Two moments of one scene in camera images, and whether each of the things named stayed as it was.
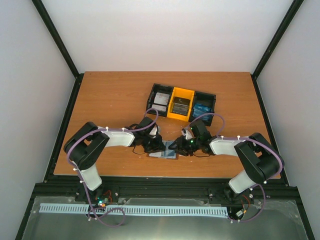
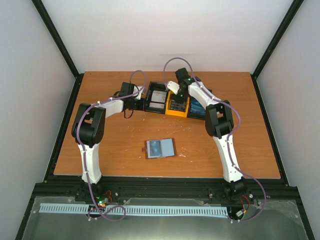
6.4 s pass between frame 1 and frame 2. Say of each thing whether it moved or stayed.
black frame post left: stayed
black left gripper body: moved
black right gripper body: moved
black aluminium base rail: stayed
